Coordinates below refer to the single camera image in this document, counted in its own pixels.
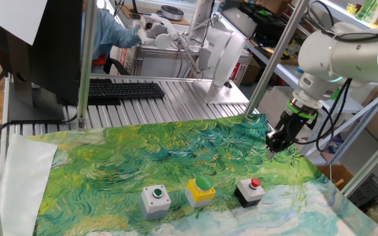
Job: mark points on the round grey device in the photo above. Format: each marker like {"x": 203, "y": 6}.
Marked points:
{"x": 172, "y": 12}

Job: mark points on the small green button grey box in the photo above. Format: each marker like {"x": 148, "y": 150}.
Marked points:
{"x": 154, "y": 204}

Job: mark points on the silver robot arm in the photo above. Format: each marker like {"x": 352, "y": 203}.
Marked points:
{"x": 340, "y": 55}

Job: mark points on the green dome button yellow box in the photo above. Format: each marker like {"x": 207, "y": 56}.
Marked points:
{"x": 203, "y": 183}

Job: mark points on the silver flight case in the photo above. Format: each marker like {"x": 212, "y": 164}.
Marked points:
{"x": 162, "y": 67}

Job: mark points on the painted landscape cloth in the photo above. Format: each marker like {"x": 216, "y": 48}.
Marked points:
{"x": 126, "y": 164}

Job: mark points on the black crate with green item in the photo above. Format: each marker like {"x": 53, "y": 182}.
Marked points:
{"x": 267, "y": 19}

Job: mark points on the wooden desk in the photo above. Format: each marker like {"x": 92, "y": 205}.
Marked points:
{"x": 149, "y": 10}

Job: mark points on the red button white black box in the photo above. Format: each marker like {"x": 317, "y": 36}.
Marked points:
{"x": 248, "y": 195}

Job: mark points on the white metal shelving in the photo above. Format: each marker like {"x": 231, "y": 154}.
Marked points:
{"x": 343, "y": 16}

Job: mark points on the grey laptop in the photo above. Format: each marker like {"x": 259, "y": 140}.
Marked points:
{"x": 241, "y": 21}

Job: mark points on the open cardboard box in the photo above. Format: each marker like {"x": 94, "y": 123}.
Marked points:
{"x": 331, "y": 173}

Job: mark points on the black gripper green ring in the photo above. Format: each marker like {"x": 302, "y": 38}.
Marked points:
{"x": 295, "y": 129}

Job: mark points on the white robot arm with base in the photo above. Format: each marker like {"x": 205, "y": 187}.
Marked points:
{"x": 223, "y": 49}

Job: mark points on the person in blue shirt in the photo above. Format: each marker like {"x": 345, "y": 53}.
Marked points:
{"x": 110, "y": 32}

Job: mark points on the green translucent container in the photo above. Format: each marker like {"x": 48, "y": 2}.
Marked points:
{"x": 364, "y": 9}

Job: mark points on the small yellow jar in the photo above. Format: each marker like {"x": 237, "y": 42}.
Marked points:
{"x": 351, "y": 8}

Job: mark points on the shiny white cloth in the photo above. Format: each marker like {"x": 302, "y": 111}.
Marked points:
{"x": 25, "y": 183}

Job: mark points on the white carton red print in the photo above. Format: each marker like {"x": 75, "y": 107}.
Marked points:
{"x": 125, "y": 60}

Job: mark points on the black computer monitor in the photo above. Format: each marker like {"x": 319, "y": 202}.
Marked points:
{"x": 54, "y": 49}

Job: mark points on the white haptic control device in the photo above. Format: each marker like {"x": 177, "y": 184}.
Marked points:
{"x": 159, "y": 31}

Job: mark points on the black office chair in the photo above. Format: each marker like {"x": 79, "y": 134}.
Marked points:
{"x": 117, "y": 65}

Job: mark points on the black keyboard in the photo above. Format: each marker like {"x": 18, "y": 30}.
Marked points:
{"x": 126, "y": 90}

